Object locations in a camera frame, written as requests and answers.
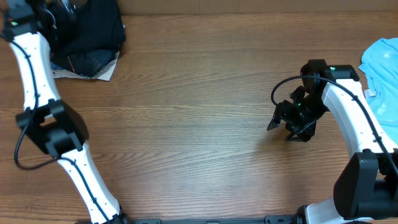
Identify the light blue t-shirt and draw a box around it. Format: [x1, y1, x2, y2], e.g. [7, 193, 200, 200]
[359, 38, 397, 142]

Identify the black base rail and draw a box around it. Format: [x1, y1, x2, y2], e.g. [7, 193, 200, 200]
[74, 214, 307, 224]

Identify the black t-shirt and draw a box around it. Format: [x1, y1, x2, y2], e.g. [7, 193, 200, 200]
[46, 0, 126, 56]

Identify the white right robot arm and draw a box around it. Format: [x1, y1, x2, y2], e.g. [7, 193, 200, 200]
[265, 59, 397, 223]

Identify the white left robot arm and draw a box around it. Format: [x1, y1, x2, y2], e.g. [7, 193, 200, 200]
[1, 0, 132, 224]

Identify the black patterned folded shirt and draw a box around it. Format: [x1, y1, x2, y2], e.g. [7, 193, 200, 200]
[50, 50, 117, 78]

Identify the beige folded cloth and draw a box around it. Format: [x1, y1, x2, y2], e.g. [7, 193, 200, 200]
[50, 51, 119, 81]

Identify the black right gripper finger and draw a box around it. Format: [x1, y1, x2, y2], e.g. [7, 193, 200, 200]
[285, 120, 317, 142]
[267, 105, 282, 131]

